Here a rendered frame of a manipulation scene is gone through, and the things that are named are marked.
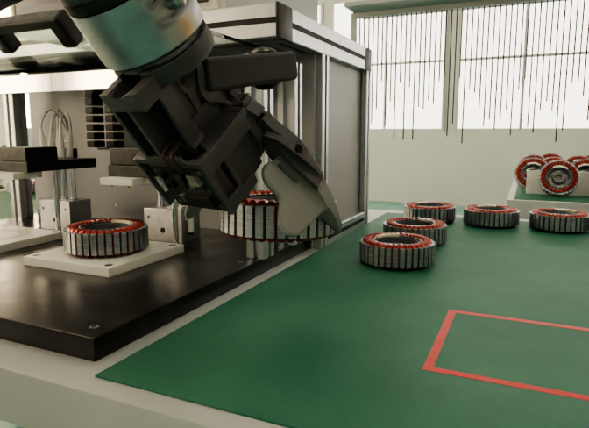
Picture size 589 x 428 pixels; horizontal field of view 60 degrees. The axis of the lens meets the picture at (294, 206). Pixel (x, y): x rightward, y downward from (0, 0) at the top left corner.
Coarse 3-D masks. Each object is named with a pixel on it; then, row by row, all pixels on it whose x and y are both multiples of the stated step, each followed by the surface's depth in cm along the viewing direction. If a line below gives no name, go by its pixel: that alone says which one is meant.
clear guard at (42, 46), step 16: (16, 32) 58; (32, 32) 57; (48, 32) 56; (32, 48) 54; (48, 48) 53; (64, 48) 52; (80, 48) 51; (224, 48) 71; (240, 48) 71; (0, 64) 54; (16, 64) 53; (32, 64) 52; (48, 64) 51; (64, 64) 50; (80, 64) 49; (96, 64) 48
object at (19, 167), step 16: (16, 160) 84; (32, 160) 84; (48, 160) 86; (64, 160) 89; (80, 160) 92; (0, 176) 82; (16, 176) 81; (32, 176) 84; (64, 176) 93; (64, 192) 93
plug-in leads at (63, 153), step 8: (64, 120) 93; (40, 128) 91; (64, 128) 95; (40, 136) 91; (56, 136) 94; (72, 136) 92; (40, 144) 92; (48, 144) 90; (56, 144) 93; (72, 144) 92; (64, 152) 90; (72, 152) 93
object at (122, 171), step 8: (112, 152) 75; (120, 152) 74; (128, 152) 73; (136, 152) 73; (112, 160) 75; (120, 160) 74; (128, 160) 74; (112, 168) 75; (120, 168) 74; (128, 168) 74; (136, 168) 73; (152, 168) 74; (112, 176) 75; (120, 176) 75; (128, 176) 74; (136, 176) 73; (144, 176) 73; (104, 184) 73; (112, 184) 72; (120, 184) 72; (128, 184) 71; (136, 184) 72; (144, 184) 73; (160, 184) 84; (160, 200) 84
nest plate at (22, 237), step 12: (0, 228) 88; (12, 228) 88; (24, 228) 88; (36, 228) 88; (0, 240) 78; (12, 240) 78; (24, 240) 78; (36, 240) 80; (48, 240) 82; (0, 252) 75
